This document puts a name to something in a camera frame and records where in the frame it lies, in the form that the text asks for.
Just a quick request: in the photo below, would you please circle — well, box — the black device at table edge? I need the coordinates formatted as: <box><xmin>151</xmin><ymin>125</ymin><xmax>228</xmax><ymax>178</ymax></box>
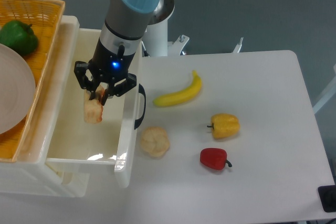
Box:
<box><xmin>318</xmin><ymin>185</ymin><xmax>336</xmax><ymax>212</ymax></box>

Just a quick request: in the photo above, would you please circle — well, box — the beige round plate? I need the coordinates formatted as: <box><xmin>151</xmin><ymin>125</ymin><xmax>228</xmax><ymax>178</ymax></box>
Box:
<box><xmin>1</xmin><ymin>45</ymin><xmax>36</xmax><ymax>133</ymax></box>

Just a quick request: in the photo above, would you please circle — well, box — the red bell pepper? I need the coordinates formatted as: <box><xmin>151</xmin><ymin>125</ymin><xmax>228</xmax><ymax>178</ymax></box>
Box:
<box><xmin>199</xmin><ymin>148</ymin><xmax>233</xmax><ymax>170</ymax></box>

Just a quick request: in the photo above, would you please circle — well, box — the black drawer handle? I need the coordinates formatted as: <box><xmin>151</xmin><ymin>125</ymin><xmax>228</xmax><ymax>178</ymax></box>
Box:
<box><xmin>134</xmin><ymin>84</ymin><xmax>146</xmax><ymax>130</ymax></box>

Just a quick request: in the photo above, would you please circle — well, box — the orange woven basket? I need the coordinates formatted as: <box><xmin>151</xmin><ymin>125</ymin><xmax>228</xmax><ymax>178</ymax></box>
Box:
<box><xmin>1</xmin><ymin>0</ymin><xmax>65</xmax><ymax>163</ymax></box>

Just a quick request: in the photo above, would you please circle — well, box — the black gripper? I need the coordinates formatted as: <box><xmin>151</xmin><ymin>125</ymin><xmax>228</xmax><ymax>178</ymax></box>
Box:
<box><xmin>74</xmin><ymin>41</ymin><xmax>136</xmax><ymax>106</ymax></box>

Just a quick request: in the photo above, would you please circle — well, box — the square bread slice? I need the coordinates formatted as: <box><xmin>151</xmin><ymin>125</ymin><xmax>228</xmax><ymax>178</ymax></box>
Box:
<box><xmin>83</xmin><ymin>85</ymin><xmax>105</xmax><ymax>124</ymax></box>

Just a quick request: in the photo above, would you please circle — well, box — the green bell pepper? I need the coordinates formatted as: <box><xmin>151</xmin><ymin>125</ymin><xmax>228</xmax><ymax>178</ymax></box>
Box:
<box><xmin>1</xmin><ymin>20</ymin><xmax>38</xmax><ymax>56</ymax></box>

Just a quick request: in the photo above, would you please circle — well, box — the white upper drawer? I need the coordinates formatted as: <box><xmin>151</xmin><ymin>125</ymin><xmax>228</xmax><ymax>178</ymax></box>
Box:
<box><xmin>46</xmin><ymin>27</ymin><xmax>143</xmax><ymax>189</ymax></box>

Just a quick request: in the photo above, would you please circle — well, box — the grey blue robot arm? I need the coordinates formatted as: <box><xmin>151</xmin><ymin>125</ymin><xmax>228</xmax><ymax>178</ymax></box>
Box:
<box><xmin>74</xmin><ymin>0</ymin><xmax>160</xmax><ymax>105</ymax></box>

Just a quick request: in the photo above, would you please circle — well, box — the white frame right side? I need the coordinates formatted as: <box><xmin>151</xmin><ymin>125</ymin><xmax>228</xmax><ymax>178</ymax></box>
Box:
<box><xmin>312</xmin><ymin>65</ymin><xmax>336</xmax><ymax>114</ymax></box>

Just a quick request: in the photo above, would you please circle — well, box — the yellow bell pepper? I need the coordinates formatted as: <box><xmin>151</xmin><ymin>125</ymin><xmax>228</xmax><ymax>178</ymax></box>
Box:
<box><xmin>207</xmin><ymin>113</ymin><xmax>240</xmax><ymax>140</ymax></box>

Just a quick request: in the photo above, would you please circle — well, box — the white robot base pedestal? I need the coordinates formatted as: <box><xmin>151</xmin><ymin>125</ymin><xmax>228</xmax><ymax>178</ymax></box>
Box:
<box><xmin>142</xmin><ymin>0</ymin><xmax>190</xmax><ymax>57</ymax></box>

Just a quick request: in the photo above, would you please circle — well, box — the yellow banana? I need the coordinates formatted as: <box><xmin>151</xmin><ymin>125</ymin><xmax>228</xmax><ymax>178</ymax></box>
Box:
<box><xmin>153</xmin><ymin>70</ymin><xmax>203</xmax><ymax>108</ymax></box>

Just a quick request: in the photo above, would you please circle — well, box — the round bread bun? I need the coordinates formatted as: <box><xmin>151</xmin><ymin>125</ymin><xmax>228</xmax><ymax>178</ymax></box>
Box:
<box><xmin>140</xmin><ymin>126</ymin><xmax>170</xmax><ymax>158</ymax></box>

